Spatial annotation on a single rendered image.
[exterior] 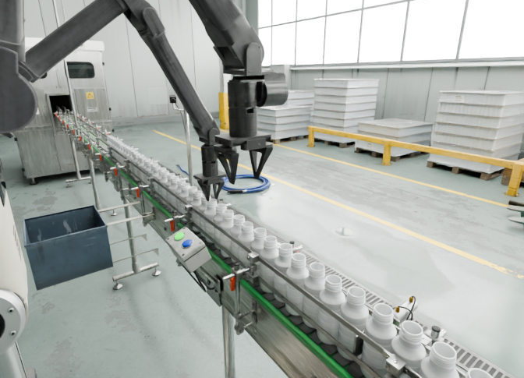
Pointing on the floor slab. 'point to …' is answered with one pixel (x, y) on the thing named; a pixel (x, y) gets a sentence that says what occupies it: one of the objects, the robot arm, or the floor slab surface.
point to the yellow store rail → (430, 153)
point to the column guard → (223, 111)
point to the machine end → (90, 60)
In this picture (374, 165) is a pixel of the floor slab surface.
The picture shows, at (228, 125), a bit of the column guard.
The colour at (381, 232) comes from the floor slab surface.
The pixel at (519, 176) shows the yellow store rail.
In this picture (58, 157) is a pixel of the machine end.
